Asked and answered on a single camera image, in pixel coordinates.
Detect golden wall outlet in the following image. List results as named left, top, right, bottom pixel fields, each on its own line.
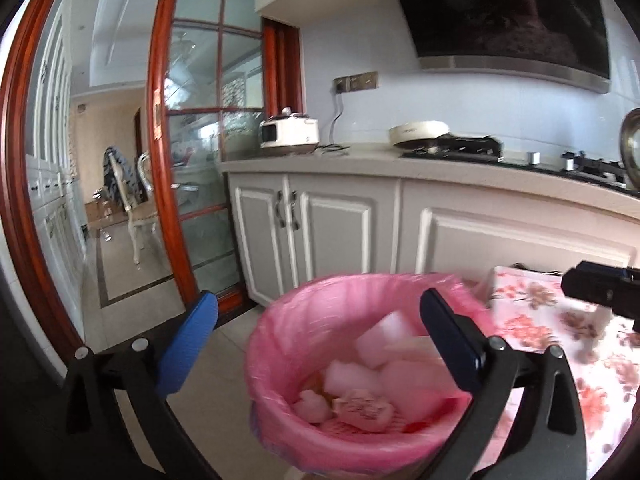
left=333, top=71, right=379, bottom=94

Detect white rice cooker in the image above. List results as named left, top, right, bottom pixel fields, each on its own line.
left=258, top=107, right=321, bottom=156

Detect steel pot lid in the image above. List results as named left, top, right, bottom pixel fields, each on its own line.
left=619, top=107, right=640, bottom=187

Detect wooden door frame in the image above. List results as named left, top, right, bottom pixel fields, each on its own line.
left=0, top=0, right=106, bottom=358

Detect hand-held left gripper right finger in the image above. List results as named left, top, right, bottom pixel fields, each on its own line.
left=400, top=287, right=589, bottom=480

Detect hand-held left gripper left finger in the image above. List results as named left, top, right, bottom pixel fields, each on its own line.
left=65, top=290, right=222, bottom=480

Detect cream frying pan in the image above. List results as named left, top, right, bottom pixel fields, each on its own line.
left=389, top=120, right=454, bottom=154

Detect black range hood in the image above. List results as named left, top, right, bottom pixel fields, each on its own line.
left=382, top=0, right=612, bottom=95

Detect white dining chair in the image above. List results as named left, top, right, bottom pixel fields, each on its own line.
left=110, top=152, right=162, bottom=267

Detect beige kitchen countertop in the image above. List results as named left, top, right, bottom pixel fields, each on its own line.
left=220, top=142, right=640, bottom=222

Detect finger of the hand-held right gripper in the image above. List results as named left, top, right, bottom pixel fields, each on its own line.
left=561, top=260, right=640, bottom=333

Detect floral tablecloth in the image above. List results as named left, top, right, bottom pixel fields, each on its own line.
left=482, top=265, right=640, bottom=480

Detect pink-lined trash bin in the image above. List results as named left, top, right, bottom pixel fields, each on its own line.
left=247, top=272, right=497, bottom=480

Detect black gas stove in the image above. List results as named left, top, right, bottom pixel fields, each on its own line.
left=400, top=132, right=629, bottom=189

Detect white hallway cabinets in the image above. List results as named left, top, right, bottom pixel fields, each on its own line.
left=25, top=0, right=90, bottom=332

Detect black power cable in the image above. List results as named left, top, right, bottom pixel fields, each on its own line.
left=320, top=91, right=352, bottom=155

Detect white fluffy foam fruit net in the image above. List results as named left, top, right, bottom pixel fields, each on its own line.
left=355, top=310, right=443, bottom=367

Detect dark patterned cloth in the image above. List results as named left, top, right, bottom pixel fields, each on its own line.
left=102, top=146, right=152, bottom=211

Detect white tissue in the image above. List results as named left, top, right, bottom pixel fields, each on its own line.
left=332, top=392, right=397, bottom=434

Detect white lower cabinets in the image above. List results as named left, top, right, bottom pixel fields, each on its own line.
left=227, top=170, right=640, bottom=312

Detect wooden glass sliding door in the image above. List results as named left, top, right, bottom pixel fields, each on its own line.
left=146, top=0, right=307, bottom=312

